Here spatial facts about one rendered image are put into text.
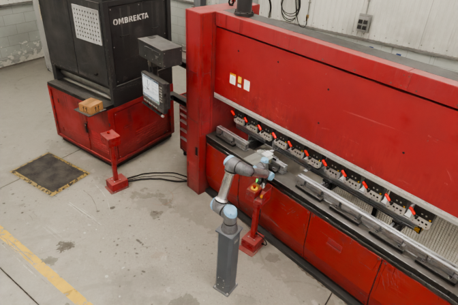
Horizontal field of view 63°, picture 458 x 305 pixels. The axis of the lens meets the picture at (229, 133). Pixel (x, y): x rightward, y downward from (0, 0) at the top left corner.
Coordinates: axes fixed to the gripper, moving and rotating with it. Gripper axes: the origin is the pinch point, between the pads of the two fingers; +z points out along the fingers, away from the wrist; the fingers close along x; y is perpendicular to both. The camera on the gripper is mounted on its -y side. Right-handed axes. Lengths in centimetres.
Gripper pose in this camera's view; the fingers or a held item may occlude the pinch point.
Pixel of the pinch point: (262, 187)
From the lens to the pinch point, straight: 375.9
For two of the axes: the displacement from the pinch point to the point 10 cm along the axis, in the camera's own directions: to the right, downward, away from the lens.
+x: -7.8, -3.4, 5.2
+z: 0.1, 8.2, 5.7
